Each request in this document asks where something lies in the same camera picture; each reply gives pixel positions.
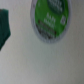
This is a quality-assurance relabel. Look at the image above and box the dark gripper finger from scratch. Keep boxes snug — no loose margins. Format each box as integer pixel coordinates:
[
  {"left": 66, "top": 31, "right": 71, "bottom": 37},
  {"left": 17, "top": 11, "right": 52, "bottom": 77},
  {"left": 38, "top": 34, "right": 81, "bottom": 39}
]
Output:
[{"left": 0, "top": 9, "right": 11, "bottom": 50}]

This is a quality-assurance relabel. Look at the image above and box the green lid white kcup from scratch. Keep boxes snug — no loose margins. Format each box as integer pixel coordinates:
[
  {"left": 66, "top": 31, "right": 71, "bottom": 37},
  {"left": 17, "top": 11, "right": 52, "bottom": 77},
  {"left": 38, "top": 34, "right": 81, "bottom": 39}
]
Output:
[{"left": 30, "top": 0, "right": 71, "bottom": 43}]

